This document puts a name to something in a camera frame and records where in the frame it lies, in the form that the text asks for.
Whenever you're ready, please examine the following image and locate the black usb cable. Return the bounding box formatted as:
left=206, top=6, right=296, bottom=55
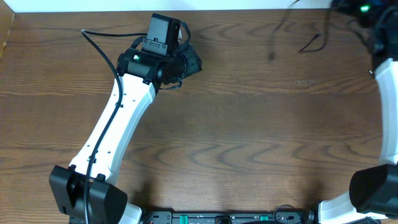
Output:
left=298, top=0, right=332, bottom=54

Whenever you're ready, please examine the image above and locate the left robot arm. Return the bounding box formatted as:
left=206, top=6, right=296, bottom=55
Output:
left=49, top=14, right=202, bottom=223

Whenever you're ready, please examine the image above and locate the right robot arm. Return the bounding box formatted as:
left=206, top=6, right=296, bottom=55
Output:
left=317, top=0, right=397, bottom=224

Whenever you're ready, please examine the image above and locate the left camera cable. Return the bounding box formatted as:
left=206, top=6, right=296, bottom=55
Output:
left=80, top=29, right=149, bottom=224

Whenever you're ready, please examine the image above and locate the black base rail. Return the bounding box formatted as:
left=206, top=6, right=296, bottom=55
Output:
left=139, top=208, right=317, bottom=224

